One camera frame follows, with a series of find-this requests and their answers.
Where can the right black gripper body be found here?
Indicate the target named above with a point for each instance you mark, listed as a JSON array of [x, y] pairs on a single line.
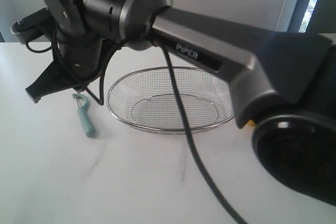
[[76, 61]]

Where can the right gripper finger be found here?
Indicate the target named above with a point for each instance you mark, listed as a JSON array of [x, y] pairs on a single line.
[[47, 83]]

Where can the teal vegetable peeler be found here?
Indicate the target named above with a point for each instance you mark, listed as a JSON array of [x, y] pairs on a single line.
[[83, 106]]

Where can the yellow lemon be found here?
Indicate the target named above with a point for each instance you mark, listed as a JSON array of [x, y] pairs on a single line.
[[251, 123]]

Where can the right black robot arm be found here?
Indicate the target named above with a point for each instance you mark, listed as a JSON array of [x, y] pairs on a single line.
[[282, 81]]

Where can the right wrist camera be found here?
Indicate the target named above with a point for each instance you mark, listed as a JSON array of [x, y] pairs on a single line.
[[29, 26]]

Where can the oval wire mesh basket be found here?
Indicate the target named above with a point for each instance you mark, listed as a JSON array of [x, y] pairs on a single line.
[[145, 100]]

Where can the window with dark frame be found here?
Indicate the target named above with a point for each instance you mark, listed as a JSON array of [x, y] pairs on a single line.
[[314, 16]]

